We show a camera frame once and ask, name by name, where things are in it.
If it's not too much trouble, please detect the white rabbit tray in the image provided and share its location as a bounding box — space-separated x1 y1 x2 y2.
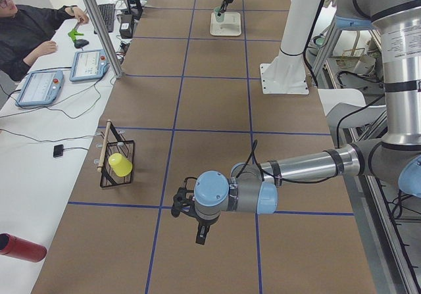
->
210 12 242 37

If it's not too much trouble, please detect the green handled tool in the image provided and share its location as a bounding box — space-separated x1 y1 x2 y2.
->
67 22 84 42

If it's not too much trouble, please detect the person in black shirt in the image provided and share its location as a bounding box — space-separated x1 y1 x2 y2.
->
1 0 89 82

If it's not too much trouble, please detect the black computer mouse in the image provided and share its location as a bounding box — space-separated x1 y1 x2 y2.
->
74 39 89 49

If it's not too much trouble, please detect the black keyboard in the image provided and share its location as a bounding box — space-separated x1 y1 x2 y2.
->
98 3 115 33

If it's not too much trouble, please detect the black box on desk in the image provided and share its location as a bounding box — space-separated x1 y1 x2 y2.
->
119 14 134 39

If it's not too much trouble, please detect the aluminium frame post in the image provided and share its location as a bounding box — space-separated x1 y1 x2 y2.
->
83 0 123 78

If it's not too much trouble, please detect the pale green cup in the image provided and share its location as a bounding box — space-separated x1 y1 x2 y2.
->
213 7 224 23

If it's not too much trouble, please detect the near teach pendant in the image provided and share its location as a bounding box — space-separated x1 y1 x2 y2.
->
15 70 64 107

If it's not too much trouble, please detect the black wire cup rack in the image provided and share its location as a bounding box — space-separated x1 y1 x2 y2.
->
97 120 136 189

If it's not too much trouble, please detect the yellow cup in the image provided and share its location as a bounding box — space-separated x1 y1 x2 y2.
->
108 153 133 178

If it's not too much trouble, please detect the wooden rack handle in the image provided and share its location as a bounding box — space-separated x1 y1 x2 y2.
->
97 119 112 172

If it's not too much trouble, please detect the red water bottle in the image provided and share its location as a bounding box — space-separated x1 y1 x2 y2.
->
1 233 47 262

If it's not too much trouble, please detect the white chair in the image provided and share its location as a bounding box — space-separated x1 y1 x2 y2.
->
318 88 386 128

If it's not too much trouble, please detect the far teach pendant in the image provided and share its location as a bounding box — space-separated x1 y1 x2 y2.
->
70 49 109 82

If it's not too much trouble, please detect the teach pendant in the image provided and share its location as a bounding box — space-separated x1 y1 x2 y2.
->
70 49 109 82
15 70 64 107

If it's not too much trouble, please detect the small black puck device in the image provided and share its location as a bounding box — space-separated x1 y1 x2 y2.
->
53 144 64 158

